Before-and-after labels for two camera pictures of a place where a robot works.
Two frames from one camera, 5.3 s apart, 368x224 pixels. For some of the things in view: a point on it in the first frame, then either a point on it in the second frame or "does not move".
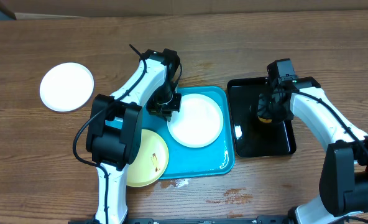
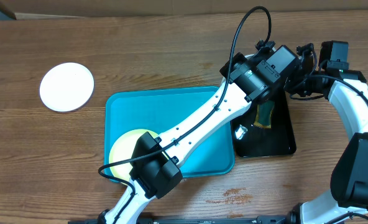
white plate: [199, 122] to [232, 88]
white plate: [66, 87] does not move
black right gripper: [263, 104] to [288, 86]
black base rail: [261, 219] does not move
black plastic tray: [253, 138] does not move
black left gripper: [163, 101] to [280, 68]
